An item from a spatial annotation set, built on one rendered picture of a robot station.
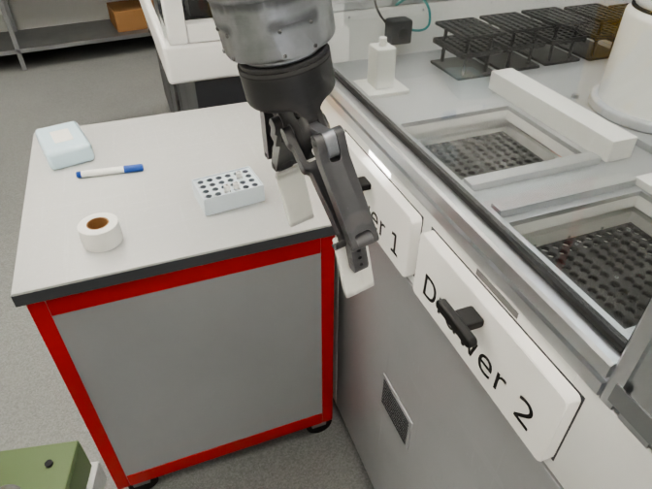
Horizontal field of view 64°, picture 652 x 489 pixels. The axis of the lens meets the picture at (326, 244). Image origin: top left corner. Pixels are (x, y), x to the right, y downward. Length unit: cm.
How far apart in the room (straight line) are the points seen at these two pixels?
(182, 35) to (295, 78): 112
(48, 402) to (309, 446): 80
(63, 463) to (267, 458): 95
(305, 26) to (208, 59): 116
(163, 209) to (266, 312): 30
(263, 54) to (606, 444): 45
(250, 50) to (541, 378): 41
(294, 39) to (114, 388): 93
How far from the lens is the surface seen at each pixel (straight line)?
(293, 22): 39
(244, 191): 105
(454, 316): 63
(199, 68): 155
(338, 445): 157
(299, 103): 42
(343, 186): 41
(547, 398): 59
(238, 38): 40
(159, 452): 140
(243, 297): 107
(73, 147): 130
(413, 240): 76
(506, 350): 62
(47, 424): 180
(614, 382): 54
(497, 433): 74
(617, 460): 58
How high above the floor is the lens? 135
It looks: 38 degrees down
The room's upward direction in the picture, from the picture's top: straight up
